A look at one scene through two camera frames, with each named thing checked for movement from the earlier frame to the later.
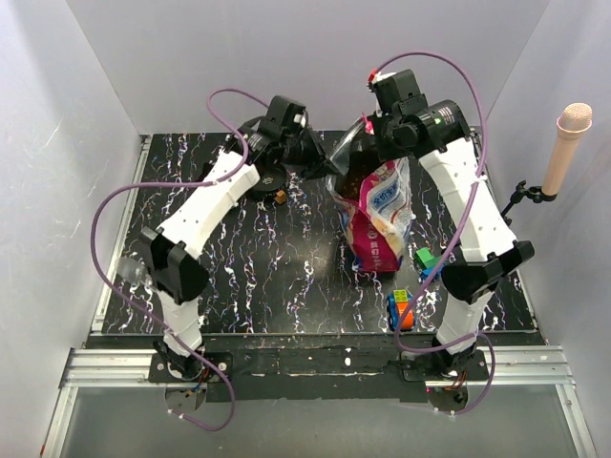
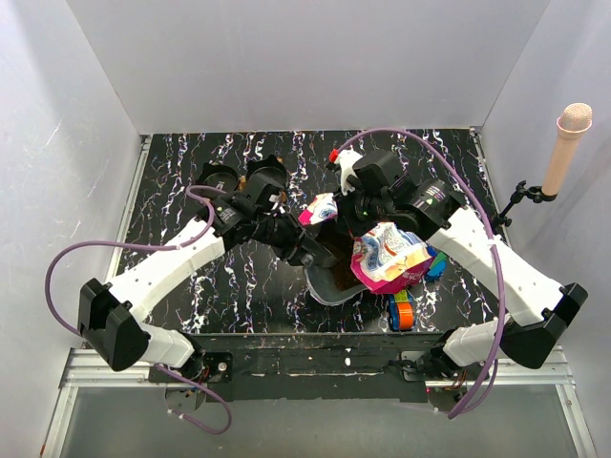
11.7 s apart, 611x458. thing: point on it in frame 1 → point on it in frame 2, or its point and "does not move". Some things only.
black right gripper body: [385, 141] → [361, 213]
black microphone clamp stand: [536, 193] does not move
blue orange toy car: [401, 310] does not move
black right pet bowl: [272, 177] does not move
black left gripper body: [305, 155] → [286, 238]
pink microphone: [574, 119] does not move
